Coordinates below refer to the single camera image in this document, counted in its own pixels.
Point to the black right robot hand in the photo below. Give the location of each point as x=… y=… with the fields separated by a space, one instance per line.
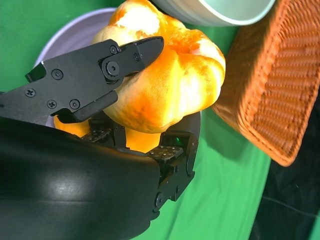
x=75 y=187

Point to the pale green round bowl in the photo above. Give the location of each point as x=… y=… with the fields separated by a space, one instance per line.
x=225 y=17

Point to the lavender round plate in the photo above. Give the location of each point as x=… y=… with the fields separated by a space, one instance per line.
x=75 y=32

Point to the orange wicker basket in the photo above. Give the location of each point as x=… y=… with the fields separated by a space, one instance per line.
x=275 y=87

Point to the green tablecloth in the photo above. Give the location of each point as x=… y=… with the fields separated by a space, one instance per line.
x=225 y=187

